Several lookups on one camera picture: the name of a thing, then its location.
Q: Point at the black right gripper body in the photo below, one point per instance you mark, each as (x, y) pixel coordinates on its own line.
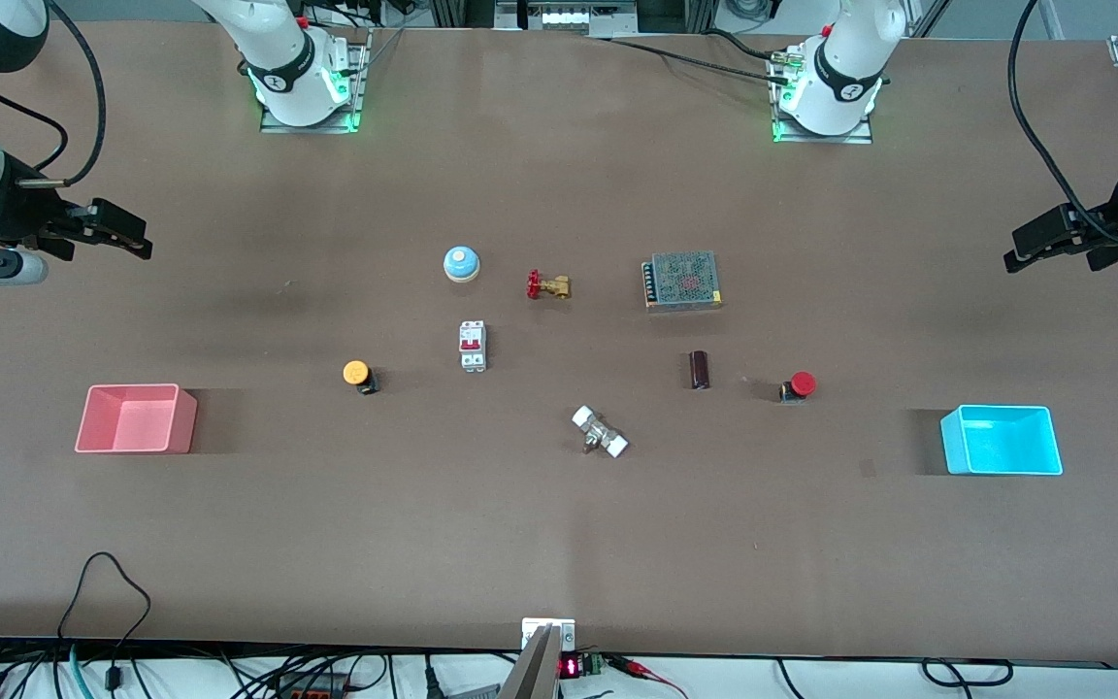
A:
(17, 213)

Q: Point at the yellow push button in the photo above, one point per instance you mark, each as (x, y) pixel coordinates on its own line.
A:
(356, 373)

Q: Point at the red push button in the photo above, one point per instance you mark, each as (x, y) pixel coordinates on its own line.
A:
(801, 383)

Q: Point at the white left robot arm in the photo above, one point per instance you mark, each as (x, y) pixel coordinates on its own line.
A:
(845, 78)

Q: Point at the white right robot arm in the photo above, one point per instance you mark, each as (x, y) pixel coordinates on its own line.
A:
(292, 68)

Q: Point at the pink plastic box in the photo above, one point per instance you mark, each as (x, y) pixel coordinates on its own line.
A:
(137, 419)

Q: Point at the cyan plastic box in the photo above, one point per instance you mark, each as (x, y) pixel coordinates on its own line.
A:
(1001, 442)

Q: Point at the blue round bell button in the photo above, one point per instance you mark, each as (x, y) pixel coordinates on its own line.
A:
(461, 262)

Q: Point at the metal mesh power supply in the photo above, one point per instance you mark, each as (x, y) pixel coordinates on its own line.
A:
(683, 282)

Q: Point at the dark brown capacitor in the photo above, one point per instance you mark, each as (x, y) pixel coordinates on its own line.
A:
(700, 370)

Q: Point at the white circuit breaker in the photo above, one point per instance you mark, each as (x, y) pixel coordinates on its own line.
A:
(473, 346)

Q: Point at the white pipe valve fitting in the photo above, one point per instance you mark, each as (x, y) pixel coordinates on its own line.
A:
(600, 432)

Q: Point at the grey equipment box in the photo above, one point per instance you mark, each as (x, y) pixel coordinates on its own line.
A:
(569, 15)

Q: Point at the red alligator clip lead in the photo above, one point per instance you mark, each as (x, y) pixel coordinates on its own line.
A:
(641, 668)

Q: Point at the red digit display module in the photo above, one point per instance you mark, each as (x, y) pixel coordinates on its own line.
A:
(578, 666)

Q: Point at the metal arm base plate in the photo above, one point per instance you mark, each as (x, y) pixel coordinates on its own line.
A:
(860, 136)
(350, 107)

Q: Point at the white mount bracket plate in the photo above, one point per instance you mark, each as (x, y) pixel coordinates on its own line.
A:
(567, 631)

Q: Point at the grey camera mount bar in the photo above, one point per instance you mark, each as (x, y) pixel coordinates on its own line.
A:
(532, 670)

